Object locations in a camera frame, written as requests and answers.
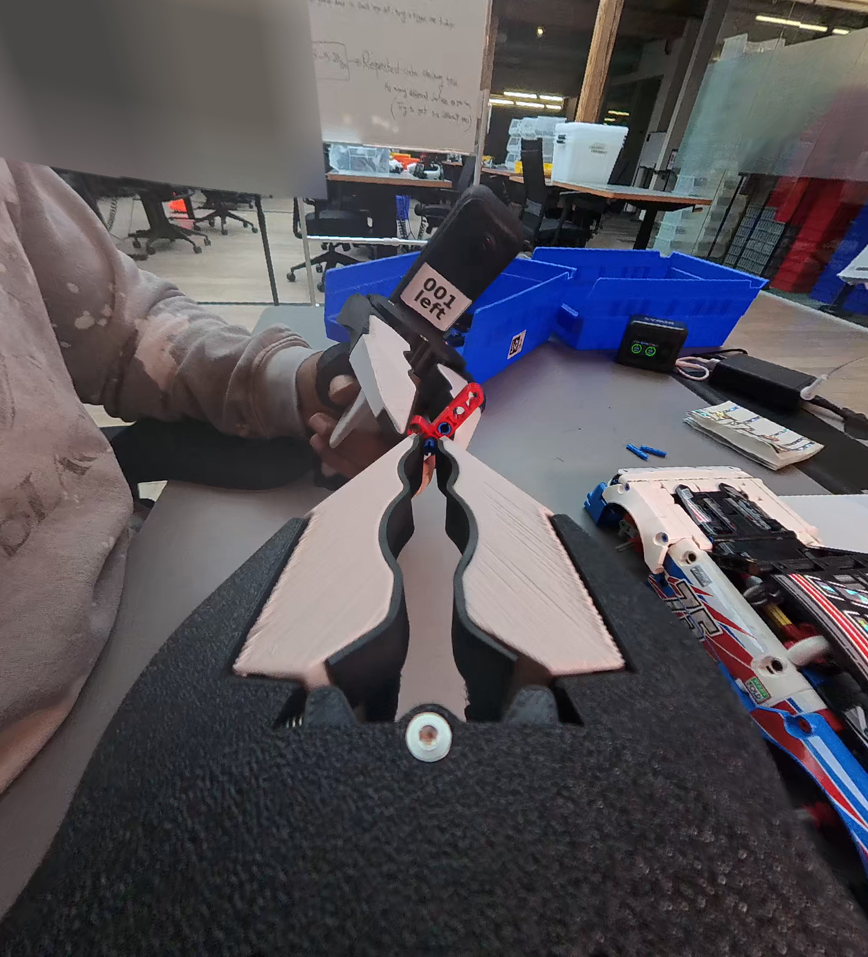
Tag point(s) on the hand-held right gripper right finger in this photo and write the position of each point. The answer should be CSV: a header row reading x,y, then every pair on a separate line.
x,y
538,598

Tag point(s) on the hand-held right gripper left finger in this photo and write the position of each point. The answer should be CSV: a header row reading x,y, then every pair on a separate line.
x,y
314,590

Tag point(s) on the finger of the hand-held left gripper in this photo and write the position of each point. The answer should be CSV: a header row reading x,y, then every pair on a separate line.
x,y
450,381
385,374

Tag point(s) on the red toy beam piece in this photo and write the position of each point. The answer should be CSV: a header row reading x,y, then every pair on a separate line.
x,y
460,407

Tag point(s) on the grey desk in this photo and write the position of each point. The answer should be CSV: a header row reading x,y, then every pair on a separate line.
x,y
553,419

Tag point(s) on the person's left hand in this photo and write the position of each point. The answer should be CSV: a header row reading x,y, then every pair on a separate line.
x,y
359,448

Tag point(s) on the blue plastic storage bin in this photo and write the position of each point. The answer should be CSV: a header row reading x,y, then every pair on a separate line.
x,y
665,299
508,314

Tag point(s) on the wooden top office table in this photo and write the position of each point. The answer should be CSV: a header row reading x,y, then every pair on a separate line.
x,y
389,179
628,191

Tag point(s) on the white plastic storage box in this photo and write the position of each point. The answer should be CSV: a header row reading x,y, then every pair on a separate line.
x,y
589,153

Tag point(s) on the black office chair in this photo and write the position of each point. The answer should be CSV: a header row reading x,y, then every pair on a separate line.
x,y
329,239
164,217
224,213

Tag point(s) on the toy race car model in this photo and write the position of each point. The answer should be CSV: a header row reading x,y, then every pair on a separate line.
x,y
673,538

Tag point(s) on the black chair armrest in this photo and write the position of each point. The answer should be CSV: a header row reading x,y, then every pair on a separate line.
x,y
217,456

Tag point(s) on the whiteboard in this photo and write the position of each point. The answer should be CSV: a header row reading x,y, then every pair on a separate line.
x,y
404,75

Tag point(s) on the black power bank green display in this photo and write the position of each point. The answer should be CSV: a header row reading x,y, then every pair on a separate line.
x,y
652,345

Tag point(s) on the person's printed sweatshirt torso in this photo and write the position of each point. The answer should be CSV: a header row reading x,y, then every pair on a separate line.
x,y
15,523

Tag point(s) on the black power adapter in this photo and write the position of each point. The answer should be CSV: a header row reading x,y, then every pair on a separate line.
x,y
763,380

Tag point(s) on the stack of red blue bins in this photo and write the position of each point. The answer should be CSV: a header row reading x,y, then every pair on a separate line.
x,y
815,239

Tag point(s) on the wooden post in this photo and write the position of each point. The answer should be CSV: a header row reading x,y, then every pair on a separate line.
x,y
600,60

